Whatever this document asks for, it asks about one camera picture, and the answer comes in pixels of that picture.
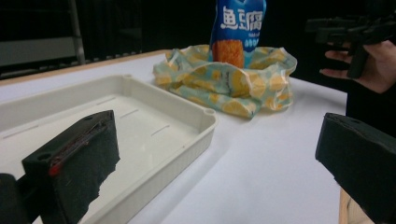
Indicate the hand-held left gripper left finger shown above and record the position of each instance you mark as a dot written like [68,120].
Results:
[77,161]

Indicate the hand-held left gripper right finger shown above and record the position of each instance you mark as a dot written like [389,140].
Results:
[361,158]

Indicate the blue snack packet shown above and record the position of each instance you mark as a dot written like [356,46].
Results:
[238,29]

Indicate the lemon print plastic bag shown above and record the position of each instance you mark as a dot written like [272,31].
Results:
[227,90]

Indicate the white plastic tray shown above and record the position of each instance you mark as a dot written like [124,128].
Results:
[146,124]

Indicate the grey metal stand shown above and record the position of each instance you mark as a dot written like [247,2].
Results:
[40,37]

